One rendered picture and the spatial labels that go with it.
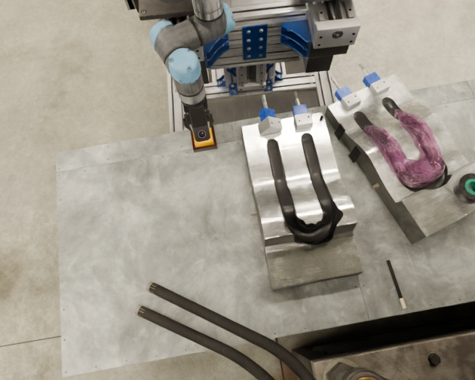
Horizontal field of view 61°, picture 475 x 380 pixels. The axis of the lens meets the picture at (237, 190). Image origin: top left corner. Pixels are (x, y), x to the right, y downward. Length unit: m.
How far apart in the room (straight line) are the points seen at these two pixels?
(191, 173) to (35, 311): 1.25
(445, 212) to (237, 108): 1.19
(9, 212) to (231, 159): 1.46
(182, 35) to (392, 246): 0.84
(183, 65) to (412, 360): 1.00
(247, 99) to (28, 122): 1.28
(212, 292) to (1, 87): 2.01
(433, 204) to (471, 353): 0.42
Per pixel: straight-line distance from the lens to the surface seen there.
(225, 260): 1.24
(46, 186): 2.42
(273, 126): 1.24
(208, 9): 1.08
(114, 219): 1.34
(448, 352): 1.35
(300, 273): 1.18
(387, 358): 1.30
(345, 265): 1.20
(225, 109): 2.10
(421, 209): 1.25
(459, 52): 2.80
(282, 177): 1.23
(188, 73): 1.03
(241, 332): 1.13
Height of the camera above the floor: 2.03
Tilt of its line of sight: 71 degrees down
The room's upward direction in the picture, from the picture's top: 7 degrees counter-clockwise
